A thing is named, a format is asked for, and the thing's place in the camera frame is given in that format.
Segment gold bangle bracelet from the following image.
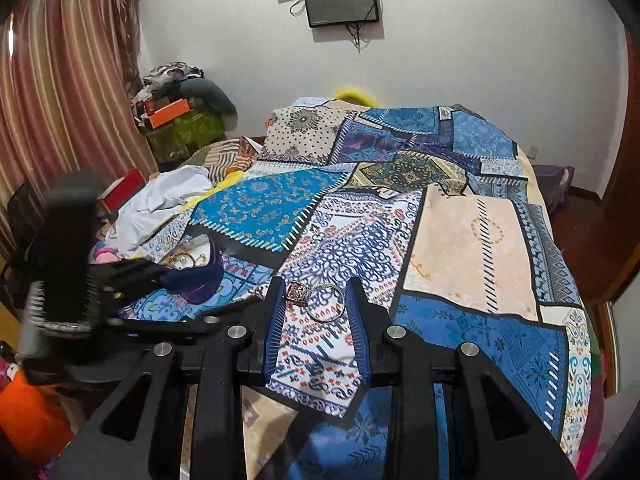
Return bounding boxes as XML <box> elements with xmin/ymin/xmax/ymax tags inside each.
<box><xmin>164</xmin><ymin>246</ymin><xmax>208</xmax><ymax>269</ymax></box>

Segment white purple jewelry box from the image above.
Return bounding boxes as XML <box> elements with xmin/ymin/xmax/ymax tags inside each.
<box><xmin>160</xmin><ymin>234</ymin><xmax>224</xmax><ymax>304</ymax></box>

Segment white cloth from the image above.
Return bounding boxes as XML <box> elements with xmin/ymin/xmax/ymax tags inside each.
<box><xmin>104</xmin><ymin>165</ymin><xmax>214</xmax><ymax>258</ymax></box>

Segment orange sleeve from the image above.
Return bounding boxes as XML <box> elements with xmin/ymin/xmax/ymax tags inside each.
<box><xmin>1</xmin><ymin>370</ymin><xmax>74</xmax><ymax>469</ymax></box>

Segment yellow printed cloth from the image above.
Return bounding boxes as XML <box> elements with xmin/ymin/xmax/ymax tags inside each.
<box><xmin>183</xmin><ymin>170</ymin><xmax>245</xmax><ymax>210</ymax></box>

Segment red box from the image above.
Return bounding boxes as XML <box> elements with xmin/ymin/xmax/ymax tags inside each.
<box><xmin>99</xmin><ymin>168</ymin><xmax>145</xmax><ymax>214</ymax></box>

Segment striped orange pillow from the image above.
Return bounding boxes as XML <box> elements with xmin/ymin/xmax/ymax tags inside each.
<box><xmin>203</xmin><ymin>138</ymin><xmax>262</xmax><ymax>184</ymax></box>

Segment green patterned cloth cabinet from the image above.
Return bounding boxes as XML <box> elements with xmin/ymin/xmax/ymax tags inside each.
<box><xmin>145</xmin><ymin>108</ymin><xmax>224</xmax><ymax>166</ymax></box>

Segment orange box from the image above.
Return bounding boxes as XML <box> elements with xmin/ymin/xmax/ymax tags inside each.
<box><xmin>143</xmin><ymin>98</ymin><xmax>192</xmax><ymax>129</ymax></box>

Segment blue patchwork bedspread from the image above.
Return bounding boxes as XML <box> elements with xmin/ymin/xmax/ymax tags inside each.
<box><xmin>120</xmin><ymin>99</ymin><xmax>592</xmax><ymax>479</ymax></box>

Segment pile of clothes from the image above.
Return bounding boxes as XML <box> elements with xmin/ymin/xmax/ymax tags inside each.
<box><xmin>131</xmin><ymin>61</ymin><xmax>238</xmax><ymax>122</ymax></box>

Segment striped pink curtain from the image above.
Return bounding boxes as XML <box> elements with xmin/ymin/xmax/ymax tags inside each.
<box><xmin>0</xmin><ymin>0</ymin><xmax>158</xmax><ymax>261</ymax></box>

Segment brown wooden door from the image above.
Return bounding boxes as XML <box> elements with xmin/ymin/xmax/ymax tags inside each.
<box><xmin>591</xmin><ymin>38</ymin><xmax>639</xmax><ymax>302</ymax></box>

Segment yellow plush item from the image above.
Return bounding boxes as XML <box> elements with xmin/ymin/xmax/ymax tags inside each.
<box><xmin>332</xmin><ymin>87</ymin><xmax>380</xmax><ymax>107</ymax></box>

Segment dark bag on floor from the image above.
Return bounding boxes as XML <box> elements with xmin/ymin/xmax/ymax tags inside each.
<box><xmin>533</xmin><ymin>165</ymin><xmax>575</xmax><ymax>214</ymax></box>

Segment black coiled cable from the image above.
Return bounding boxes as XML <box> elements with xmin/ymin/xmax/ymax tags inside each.
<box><xmin>22</xmin><ymin>278</ymin><xmax>104</xmax><ymax>336</ymax></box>

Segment wall mounted black monitor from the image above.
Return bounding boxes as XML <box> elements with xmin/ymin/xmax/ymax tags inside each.
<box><xmin>305</xmin><ymin>0</ymin><xmax>380</xmax><ymax>28</ymax></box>

